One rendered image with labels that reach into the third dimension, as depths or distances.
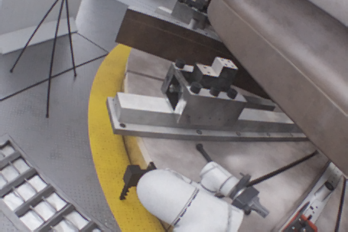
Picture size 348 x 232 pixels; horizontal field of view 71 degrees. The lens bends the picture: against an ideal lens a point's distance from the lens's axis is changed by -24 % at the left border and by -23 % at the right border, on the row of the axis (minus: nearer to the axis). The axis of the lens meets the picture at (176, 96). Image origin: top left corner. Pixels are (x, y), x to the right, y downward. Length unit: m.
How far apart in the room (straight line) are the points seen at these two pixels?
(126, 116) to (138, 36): 1.21
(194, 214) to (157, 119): 1.33
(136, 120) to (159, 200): 1.26
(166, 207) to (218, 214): 0.12
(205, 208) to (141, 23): 2.36
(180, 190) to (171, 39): 2.32
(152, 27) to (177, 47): 0.31
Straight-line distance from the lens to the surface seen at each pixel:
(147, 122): 1.92
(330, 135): 1.64
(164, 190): 0.67
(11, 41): 3.15
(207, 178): 1.21
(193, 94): 1.79
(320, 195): 1.61
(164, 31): 2.86
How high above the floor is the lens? 1.49
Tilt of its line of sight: 29 degrees down
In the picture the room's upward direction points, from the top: 25 degrees clockwise
